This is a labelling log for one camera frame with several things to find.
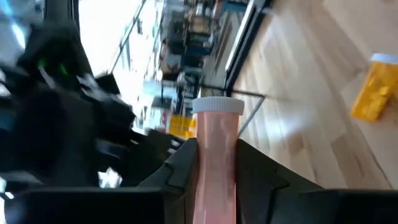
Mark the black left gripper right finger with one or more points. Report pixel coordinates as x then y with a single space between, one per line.
258 186

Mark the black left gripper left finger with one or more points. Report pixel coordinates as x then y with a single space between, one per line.
177 186

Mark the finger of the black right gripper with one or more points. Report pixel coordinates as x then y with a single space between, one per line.
155 149

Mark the pink pill bottle white cap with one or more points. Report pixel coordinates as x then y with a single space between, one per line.
216 155

